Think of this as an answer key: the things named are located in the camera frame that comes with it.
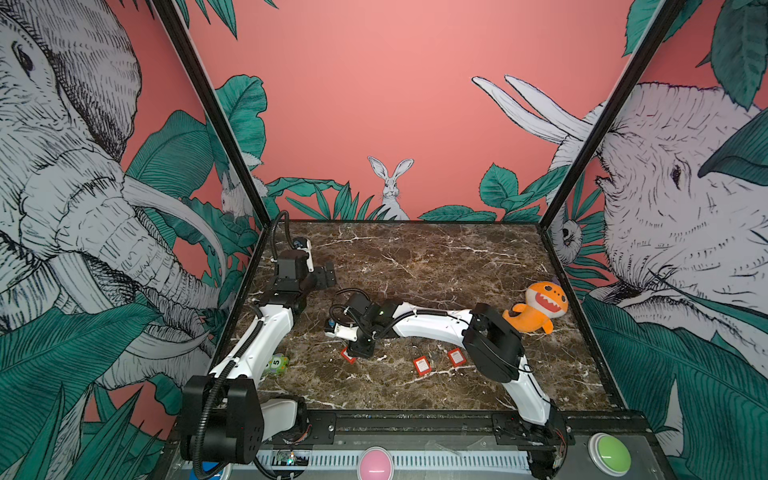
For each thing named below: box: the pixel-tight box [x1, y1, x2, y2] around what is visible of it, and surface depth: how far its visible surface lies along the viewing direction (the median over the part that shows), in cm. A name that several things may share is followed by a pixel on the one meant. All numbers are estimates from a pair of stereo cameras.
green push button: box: [588, 432, 632, 477], surface depth 71 cm
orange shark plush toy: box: [502, 281, 569, 334], surface depth 92 cm
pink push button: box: [357, 446, 395, 480], surface depth 69 cm
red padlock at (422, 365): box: [414, 356, 432, 376], surface depth 85 cm
